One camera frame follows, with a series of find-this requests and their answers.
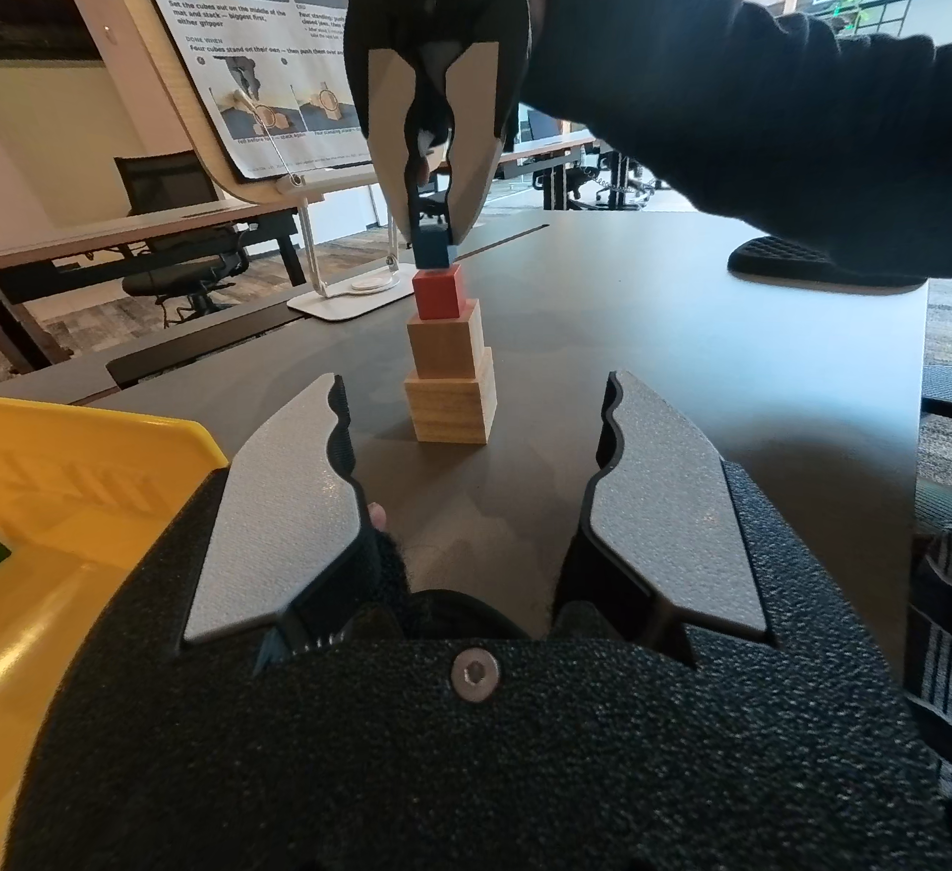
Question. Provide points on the person's right forearm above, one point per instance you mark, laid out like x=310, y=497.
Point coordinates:
x=744, y=97

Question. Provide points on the black wrist rest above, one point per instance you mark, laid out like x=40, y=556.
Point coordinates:
x=818, y=266

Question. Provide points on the tiny blue cube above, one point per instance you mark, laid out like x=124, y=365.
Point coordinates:
x=432, y=249

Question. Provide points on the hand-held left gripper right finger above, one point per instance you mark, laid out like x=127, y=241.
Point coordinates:
x=677, y=514

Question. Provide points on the medium wooden cube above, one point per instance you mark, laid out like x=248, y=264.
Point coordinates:
x=444, y=343

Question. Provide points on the small red cube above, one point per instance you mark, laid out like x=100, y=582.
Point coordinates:
x=438, y=294

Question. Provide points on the black office chair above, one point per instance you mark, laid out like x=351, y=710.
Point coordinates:
x=171, y=239

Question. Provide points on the white instruction sheet stand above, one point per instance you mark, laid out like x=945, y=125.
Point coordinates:
x=164, y=83

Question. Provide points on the large wooden cube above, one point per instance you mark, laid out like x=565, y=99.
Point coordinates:
x=451, y=410

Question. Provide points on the printed instruction sheet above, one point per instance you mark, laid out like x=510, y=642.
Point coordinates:
x=253, y=38

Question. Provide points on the person's printed shirt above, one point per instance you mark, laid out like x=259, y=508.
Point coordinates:
x=931, y=633

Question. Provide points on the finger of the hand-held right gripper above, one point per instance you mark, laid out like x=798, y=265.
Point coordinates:
x=390, y=112
x=479, y=112

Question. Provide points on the yellow plastic bin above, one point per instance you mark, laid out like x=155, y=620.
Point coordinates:
x=75, y=514

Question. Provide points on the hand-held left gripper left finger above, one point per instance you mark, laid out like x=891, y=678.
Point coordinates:
x=275, y=522

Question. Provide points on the long wooden office table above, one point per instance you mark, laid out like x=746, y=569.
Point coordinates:
x=119, y=234

